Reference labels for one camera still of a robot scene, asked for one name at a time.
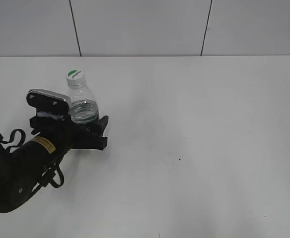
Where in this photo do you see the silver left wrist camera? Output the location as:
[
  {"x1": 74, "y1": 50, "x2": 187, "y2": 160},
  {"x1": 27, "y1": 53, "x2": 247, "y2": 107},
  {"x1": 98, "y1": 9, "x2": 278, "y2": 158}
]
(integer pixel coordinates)
[{"x1": 26, "y1": 89, "x2": 71, "y2": 116}]

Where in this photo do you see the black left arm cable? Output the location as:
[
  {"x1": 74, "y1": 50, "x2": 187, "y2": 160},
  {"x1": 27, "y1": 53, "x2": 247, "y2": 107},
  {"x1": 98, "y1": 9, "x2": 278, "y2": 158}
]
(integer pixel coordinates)
[{"x1": 0, "y1": 129, "x2": 65, "y2": 188}]

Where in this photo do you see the white green bottle cap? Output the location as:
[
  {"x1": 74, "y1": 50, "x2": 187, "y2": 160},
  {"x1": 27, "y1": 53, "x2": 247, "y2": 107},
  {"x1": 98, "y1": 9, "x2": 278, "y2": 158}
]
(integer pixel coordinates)
[{"x1": 66, "y1": 69, "x2": 86, "y2": 85}]

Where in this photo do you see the clear cestbon water bottle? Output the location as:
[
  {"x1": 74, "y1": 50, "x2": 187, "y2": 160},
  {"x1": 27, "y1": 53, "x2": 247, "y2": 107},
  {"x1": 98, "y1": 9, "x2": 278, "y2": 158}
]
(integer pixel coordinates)
[{"x1": 67, "y1": 82, "x2": 99, "y2": 124}]

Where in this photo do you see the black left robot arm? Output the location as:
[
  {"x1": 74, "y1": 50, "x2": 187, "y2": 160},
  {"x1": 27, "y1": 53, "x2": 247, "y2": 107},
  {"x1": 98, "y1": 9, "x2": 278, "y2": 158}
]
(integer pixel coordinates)
[{"x1": 0, "y1": 116, "x2": 109, "y2": 213}]

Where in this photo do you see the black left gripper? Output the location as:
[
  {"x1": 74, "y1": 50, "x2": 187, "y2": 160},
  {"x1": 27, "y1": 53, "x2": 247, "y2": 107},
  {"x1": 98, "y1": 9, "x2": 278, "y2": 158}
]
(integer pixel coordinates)
[{"x1": 30, "y1": 115, "x2": 109, "y2": 151}]

